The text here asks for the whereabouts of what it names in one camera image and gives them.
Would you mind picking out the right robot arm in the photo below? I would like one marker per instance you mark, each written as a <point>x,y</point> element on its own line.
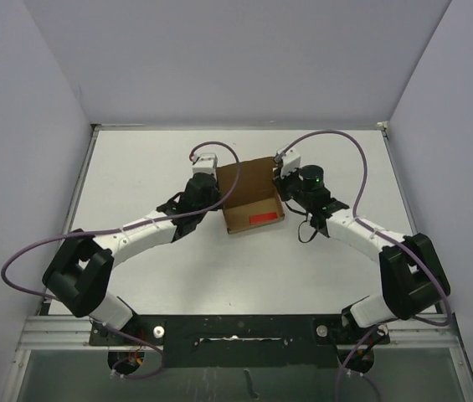
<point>411,275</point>

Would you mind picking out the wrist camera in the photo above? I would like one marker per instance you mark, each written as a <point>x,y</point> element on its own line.
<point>205,163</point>
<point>287,160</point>

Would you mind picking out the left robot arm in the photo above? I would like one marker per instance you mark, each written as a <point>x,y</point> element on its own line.
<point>80,272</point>

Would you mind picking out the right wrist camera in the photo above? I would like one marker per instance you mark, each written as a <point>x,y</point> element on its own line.
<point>287,160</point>

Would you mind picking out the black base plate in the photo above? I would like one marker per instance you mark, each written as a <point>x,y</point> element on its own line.
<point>240,342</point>

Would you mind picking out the red rectangular block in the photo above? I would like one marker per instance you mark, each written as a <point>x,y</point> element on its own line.
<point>265,218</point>

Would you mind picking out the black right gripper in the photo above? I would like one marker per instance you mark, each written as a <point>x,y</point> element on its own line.
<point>280,182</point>

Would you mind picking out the brown cardboard box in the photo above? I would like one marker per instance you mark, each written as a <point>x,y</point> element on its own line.
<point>254,194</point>

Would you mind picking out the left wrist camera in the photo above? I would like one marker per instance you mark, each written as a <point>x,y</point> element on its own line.
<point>205,163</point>

